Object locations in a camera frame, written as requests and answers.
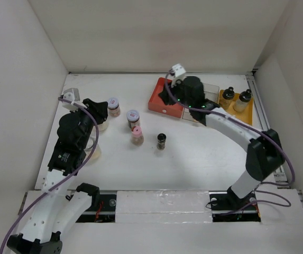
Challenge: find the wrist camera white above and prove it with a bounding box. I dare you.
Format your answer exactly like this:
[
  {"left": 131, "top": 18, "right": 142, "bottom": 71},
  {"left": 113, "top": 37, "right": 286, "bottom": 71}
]
[
  {"left": 170, "top": 63, "right": 187, "bottom": 80},
  {"left": 62, "top": 88, "right": 80, "bottom": 112}
]

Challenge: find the yellow plastic bin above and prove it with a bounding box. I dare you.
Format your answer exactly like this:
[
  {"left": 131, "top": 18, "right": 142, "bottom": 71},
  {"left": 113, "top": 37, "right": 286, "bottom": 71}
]
[{"left": 226, "top": 93, "right": 254, "bottom": 125}]

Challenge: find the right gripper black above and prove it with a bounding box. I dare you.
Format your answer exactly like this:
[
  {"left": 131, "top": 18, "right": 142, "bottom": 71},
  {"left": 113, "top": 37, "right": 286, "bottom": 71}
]
[{"left": 158, "top": 76, "right": 194, "bottom": 108}]

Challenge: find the aluminium rail right side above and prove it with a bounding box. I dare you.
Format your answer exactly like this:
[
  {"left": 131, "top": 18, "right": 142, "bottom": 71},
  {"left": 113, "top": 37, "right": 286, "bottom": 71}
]
[{"left": 245, "top": 71, "right": 303, "bottom": 207}]

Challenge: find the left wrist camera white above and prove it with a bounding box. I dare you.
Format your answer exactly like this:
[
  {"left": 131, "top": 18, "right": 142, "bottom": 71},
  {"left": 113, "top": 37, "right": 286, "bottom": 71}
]
[{"left": 62, "top": 88, "right": 80, "bottom": 112}]

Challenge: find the white-powder bottle black pump cap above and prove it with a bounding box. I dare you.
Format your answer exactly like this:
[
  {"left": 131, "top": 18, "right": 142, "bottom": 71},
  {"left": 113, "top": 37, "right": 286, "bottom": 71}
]
[{"left": 233, "top": 89, "right": 252, "bottom": 113}]

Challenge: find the pink sauce jar white lid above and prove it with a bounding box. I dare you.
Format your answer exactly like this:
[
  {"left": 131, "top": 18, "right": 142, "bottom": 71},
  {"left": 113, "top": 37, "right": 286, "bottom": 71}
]
[{"left": 107, "top": 97, "right": 121, "bottom": 117}]

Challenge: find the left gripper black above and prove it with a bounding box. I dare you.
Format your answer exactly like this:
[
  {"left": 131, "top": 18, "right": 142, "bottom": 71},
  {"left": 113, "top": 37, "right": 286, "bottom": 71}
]
[{"left": 70, "top": 98, "right": 107, "bottom": 149}]

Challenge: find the glass jar under left gripper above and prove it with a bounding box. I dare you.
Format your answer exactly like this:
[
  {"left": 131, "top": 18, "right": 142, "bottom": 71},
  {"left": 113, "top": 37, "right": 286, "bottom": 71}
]
[{"left": 97, "top": 120, "right": 109, "bottom": 132}]

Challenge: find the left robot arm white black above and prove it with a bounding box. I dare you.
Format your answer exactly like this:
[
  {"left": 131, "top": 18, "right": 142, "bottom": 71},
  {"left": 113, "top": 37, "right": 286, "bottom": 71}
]
[{"left": 0, "top": 97, "right": 108, "bottom": 253}]

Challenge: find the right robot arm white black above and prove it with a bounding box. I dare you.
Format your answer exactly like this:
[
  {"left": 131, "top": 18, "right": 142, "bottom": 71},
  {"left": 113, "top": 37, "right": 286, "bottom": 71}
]
[{"left": 159, "top": 76, "right": 286, "bottom": 210}]

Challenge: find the dark sauce jar white lid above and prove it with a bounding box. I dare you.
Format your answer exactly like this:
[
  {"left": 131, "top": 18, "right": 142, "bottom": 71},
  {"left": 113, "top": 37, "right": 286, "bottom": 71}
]
[{"left": 126, "top": 110, "right": 140, "bottom": 129}]

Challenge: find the red orange plastic bin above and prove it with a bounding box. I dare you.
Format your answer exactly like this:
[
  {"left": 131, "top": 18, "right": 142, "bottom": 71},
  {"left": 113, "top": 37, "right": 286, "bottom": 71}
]
[{"left": 148, "top": 77, "right": 183, "bottom": 118}]

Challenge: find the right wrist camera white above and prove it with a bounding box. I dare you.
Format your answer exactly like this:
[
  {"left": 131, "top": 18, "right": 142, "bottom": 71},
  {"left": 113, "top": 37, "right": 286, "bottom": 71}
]
[{"left": 170, "top": 63, "right": 187, "bottom": 80}]

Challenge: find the small black pepper grinder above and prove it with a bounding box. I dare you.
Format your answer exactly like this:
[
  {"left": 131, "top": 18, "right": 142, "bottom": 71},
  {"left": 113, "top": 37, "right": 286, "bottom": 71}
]
[{"left": 157, "top": 133, "right": 167, "bottom": 150}]

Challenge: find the pink cap spice bottle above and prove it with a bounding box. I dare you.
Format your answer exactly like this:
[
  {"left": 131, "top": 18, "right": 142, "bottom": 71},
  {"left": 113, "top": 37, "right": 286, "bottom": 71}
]
[{"left": 131, "top": 126, "right": 144, "bottom": 146}]

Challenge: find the large glass jar metal lid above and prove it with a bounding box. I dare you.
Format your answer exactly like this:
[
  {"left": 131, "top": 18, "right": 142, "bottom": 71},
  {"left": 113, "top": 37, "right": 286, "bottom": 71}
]
[{"left": 84, "top": 137, "right": 102, "bottom": 164}]

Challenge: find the brown-spice bottle black pump cap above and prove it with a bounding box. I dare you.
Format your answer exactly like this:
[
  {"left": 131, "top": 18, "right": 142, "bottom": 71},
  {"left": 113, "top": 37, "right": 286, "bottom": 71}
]
[{"left": 219, "top": 87, "right": 235, "bottom": 110}]

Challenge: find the clear plastic bin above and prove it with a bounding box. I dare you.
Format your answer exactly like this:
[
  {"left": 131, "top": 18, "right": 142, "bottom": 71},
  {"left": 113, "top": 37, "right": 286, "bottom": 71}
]
[{"left": 182, "top": 83, "right": 219, "bottom": 122}]

